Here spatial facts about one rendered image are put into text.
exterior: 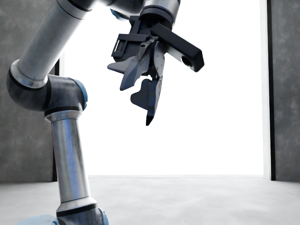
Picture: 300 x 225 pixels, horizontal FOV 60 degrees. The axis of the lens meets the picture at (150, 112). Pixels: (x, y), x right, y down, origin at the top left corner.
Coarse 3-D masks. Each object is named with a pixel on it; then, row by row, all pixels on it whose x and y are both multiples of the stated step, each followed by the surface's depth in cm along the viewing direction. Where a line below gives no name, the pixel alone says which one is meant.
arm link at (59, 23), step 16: (64, 0) 53; (80, 0) 52; (96, 0) 54; (112, 0) 55; (48, 16) 56; (64, 16) 55; (80, 16) 55; (48, 32) 58; (64, 32) 58; (32, 48) 61; (48, 48) 60; (64, 48) 63; (16, 64) 67; (32, 64) 64; (48, 64) 64; (16, 80) 66; (32, 80) 67; (16, 96) 70; (32, 96) 71
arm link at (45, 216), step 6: (36, 216) 68; (42, 216) 68; (48, 216) 68; (54, 216) 68; (18, 222) 66; (24, 222) 65; (30, 222) 65; (36, 222) 65; (42, 222) 64; (48, 222) 64; (54, 222) 65; (60, 222) 68
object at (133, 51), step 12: (144, 12) 50; (156, 12) 49; (132, 24) 53; (144, 24) 51; (168, 24) 50; (120, 36) 48; (132, 36) 48; (144, 36) 47; (120, 48) 48; (132, 48) 47; (156, 48) 46; (120, 60) 47; (156, 60) 47; (144, 72) 50; (156, 72) 48
